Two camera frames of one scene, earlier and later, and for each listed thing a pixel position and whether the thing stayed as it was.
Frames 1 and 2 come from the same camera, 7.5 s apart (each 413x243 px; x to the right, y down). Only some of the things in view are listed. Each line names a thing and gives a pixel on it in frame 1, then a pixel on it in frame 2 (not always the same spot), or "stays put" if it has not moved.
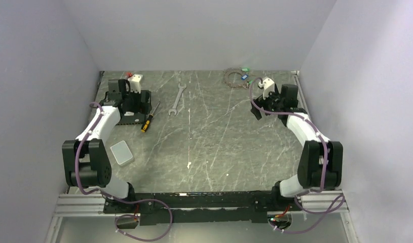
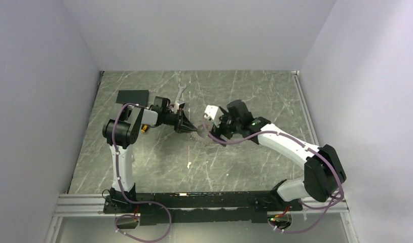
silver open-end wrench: x=174 y=110 stays put
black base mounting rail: x=200 y=208 stays put
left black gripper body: x=134 y=103 -> x=173 y=119
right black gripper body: x=270 y=105 -> x=227 y=127
